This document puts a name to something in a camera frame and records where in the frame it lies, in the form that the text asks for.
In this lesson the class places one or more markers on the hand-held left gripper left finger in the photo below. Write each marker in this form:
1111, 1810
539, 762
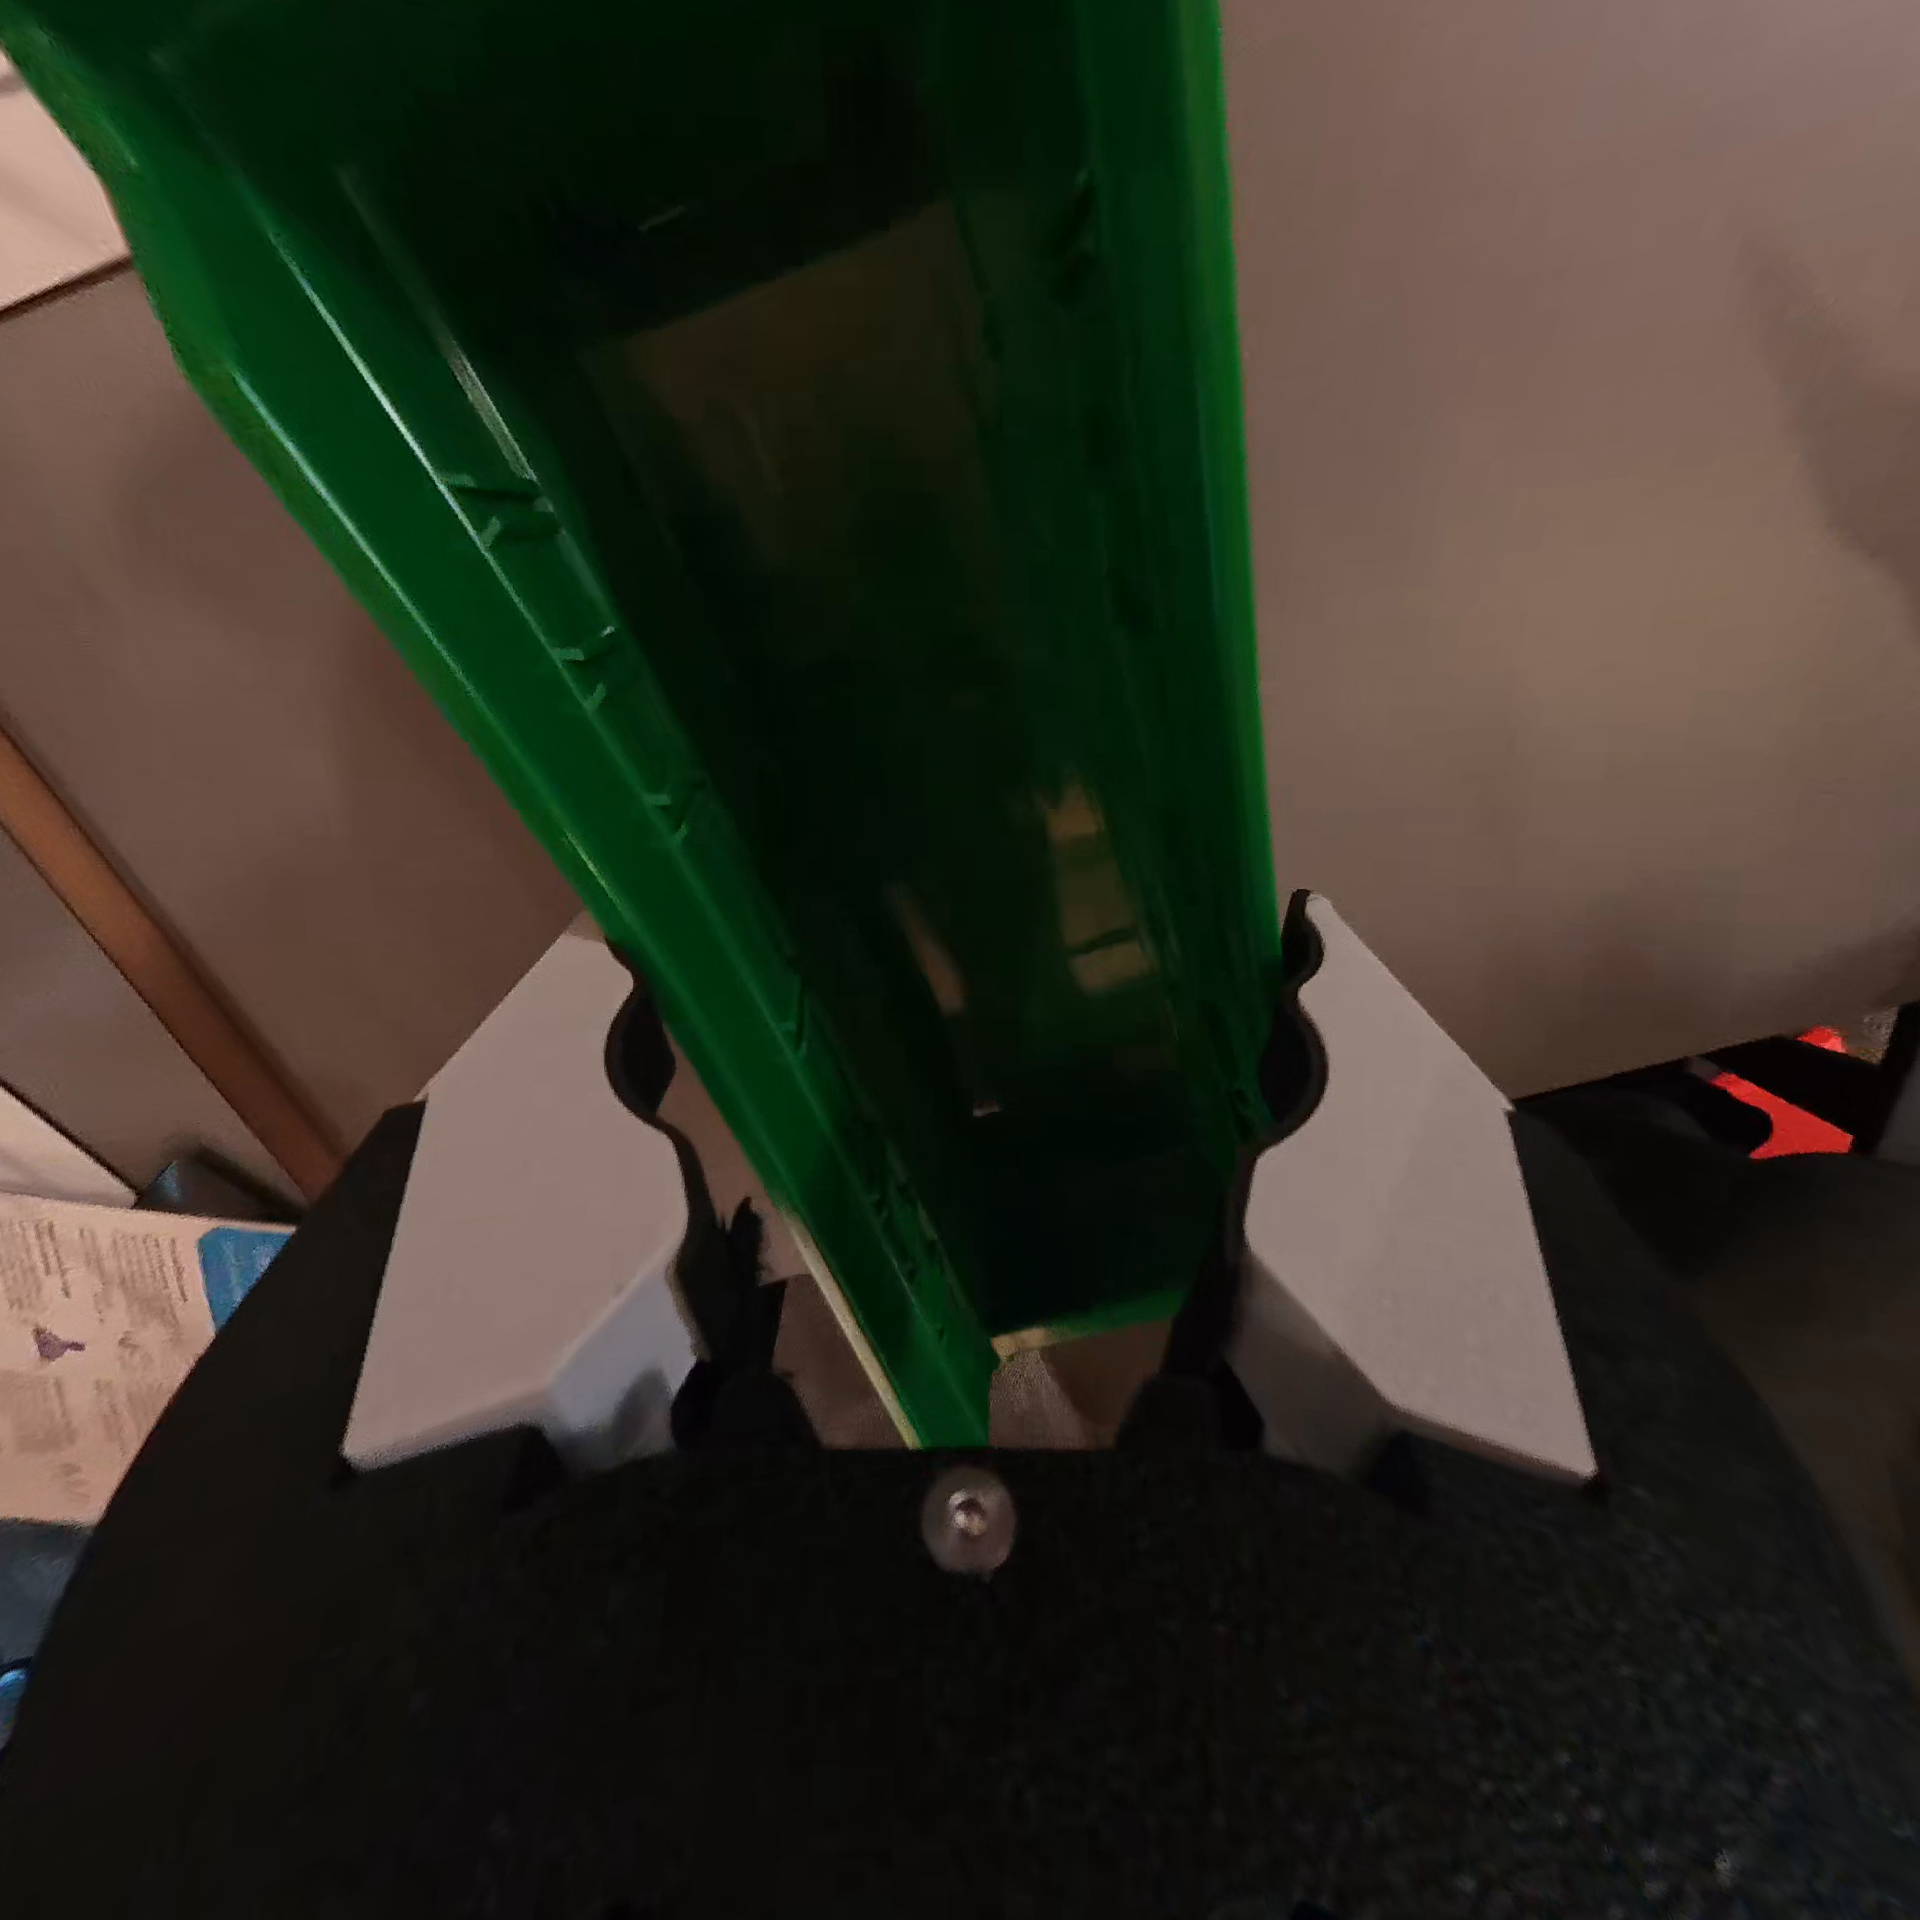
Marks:
510, 1243

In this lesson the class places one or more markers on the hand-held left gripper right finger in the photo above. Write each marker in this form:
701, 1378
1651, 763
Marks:
1411, 1230

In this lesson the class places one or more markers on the green plastic bin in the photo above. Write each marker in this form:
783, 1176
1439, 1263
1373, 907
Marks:
751, 450

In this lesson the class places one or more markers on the printed paper sheet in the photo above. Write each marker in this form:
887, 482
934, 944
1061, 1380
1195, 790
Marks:
106, 1350

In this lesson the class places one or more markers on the red black object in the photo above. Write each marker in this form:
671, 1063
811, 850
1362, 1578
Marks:
1786, 1118

